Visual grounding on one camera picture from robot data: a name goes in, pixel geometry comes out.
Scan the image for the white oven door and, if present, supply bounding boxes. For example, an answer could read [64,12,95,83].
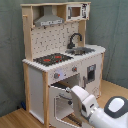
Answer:
[48,85,95,128]

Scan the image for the grey toy sink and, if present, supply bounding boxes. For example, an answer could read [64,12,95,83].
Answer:
[65,47,95,55]

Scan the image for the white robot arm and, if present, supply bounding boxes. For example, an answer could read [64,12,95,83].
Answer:
[71,86,128,128]

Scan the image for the black stovetop red burners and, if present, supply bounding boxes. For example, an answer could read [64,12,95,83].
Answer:
[34,53,71,66]

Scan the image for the grey range hood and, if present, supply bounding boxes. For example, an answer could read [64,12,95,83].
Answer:
[34,6,64,27]

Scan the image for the left stove knob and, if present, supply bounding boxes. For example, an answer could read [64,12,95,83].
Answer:
[54,73,60,79]

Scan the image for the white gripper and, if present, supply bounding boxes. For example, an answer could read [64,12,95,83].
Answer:
[71,85,99,121]

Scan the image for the right stove knob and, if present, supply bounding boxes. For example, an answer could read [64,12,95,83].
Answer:
[71,66,78,73]

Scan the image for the white cabinet door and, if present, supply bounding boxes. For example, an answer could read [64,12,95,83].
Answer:
[80,55,102,98]

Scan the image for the black toy faucet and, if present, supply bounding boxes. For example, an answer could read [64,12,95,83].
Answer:
[67,32,83,50]

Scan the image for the wooden toy kitchen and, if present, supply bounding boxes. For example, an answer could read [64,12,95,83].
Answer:
[22,2,105,128]

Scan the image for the stove knob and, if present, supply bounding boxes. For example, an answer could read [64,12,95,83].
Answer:
[71,66,78,73]
[54,73,60,79]

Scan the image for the toy microwave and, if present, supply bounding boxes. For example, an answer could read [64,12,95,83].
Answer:
[66,3,90,21]

